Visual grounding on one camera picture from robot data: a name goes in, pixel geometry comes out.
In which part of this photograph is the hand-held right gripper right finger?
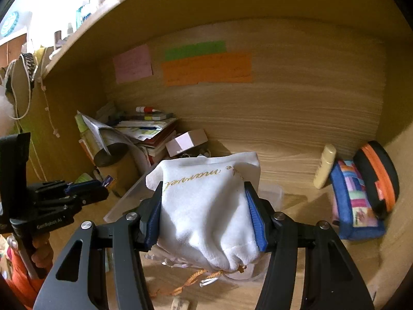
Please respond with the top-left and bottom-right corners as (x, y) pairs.
(243, 181), (375, 310)

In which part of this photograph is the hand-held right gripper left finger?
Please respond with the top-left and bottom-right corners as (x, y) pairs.
(32, 181), (163, 310)

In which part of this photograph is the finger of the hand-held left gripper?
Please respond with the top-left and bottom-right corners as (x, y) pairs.
(65, 180), (102, 193)
(77, 185), (110, 206)

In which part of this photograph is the clear plastic storage box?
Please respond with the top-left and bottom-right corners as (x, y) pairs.
(103, 168), (285, 281)

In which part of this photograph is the white drawstring pouch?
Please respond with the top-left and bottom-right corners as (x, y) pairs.
(145, 151), (261, 272)

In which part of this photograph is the wooden desktop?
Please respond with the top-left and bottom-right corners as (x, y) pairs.
(42, 142), (384, 310)

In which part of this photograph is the person's left hand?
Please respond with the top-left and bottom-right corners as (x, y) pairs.
(31, 231), (54, 272)

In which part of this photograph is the brown cylinder container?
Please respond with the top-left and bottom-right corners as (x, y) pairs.
(93, 142), (143, 198)

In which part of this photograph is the white paper sheet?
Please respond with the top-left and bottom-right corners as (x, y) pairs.
(76, 110), (130, 156)

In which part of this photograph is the green bottle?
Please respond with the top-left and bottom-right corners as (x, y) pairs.
(75, 113), (97, 156)

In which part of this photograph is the orange ribbon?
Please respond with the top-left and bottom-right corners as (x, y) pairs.
(150, 269), (224, 298)

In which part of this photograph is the stack of books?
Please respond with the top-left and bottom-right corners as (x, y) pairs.
(114, 111), (179, 166)

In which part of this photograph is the beige eraser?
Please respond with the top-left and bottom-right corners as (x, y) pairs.
(171, 297), (198, 310)

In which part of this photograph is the cream tube bottle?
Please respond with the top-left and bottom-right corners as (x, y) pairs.
(314, 144), (337, 190)

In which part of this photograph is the small white box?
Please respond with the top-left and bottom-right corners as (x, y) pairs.
(165, 128), (208, 157)

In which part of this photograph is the blue patchwork pouch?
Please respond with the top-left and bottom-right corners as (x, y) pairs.
(329, 159), (386, 241)

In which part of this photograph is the white fluffy pompom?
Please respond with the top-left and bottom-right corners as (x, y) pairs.
(0, 94), (17, 134)

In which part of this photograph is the black orange zip case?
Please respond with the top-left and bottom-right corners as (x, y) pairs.
(353, 140), (400, 220)

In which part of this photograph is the pink sticky note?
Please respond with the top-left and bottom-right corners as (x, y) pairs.
(113, 43), (153, 85)

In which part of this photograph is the orange sticky note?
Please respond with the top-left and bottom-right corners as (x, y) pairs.
(161, 52), (253, 87)

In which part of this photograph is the green sticky note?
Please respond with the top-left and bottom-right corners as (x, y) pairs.
(164, 40), (227, 61)

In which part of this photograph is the white cord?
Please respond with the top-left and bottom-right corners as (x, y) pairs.
(6, 52), (62, 181)

